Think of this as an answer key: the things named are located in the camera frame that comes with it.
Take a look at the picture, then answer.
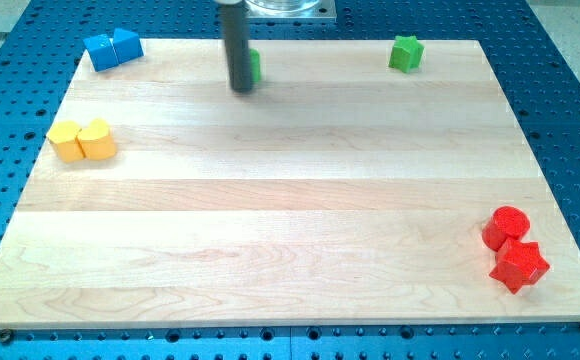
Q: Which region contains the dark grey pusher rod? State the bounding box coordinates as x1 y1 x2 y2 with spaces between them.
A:
217 0 253 93

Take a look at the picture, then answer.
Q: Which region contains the blue cube block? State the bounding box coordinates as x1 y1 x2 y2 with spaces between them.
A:
83 34 119 72

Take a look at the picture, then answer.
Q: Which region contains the green circle block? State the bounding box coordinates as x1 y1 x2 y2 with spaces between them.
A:
249 48 262 83

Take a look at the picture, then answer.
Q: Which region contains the yellow heart block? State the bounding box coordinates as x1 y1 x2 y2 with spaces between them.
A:
77 118 117 160

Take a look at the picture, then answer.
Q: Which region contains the wooden board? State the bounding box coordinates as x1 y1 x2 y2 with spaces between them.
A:
0 39 580 329

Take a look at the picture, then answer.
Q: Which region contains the green star block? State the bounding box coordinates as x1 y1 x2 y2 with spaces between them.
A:
388 35 424 73

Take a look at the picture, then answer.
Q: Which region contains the yellow hexagon block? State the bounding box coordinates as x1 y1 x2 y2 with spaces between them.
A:
46 120 85 163

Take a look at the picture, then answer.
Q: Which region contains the red star block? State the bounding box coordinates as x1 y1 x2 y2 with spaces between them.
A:
489 238 551 294

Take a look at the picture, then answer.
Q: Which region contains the red cylinder block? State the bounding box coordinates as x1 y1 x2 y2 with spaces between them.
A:
481 206 530 251

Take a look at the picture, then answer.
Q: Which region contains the metal robot mount plate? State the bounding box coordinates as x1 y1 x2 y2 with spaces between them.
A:
245 0 337 22

